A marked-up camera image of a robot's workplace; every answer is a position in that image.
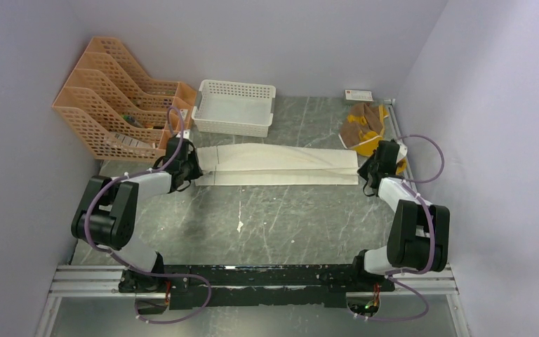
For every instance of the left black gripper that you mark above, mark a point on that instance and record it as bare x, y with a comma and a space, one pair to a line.
198, 172

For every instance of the aluminium frame rail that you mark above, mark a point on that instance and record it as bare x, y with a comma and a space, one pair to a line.
250, 225

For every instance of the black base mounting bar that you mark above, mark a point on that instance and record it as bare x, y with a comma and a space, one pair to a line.
189, 286

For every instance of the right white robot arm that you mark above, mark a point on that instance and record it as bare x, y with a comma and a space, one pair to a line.
418, 240

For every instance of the white plastic basket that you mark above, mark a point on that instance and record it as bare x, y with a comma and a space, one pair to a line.
234, 108

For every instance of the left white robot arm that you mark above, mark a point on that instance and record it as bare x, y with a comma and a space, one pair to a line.
106, 215

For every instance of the small white red box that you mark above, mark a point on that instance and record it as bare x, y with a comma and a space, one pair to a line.
358, 96

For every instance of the cream white towel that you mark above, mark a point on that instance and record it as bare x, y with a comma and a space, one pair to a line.
252, 164

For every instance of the brown yellow towel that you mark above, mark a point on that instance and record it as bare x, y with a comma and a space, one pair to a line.
363, 128

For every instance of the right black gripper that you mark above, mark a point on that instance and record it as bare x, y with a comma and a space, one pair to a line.
363, 169

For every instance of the orange plastic file organizer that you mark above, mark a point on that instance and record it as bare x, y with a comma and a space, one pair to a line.
116, 109

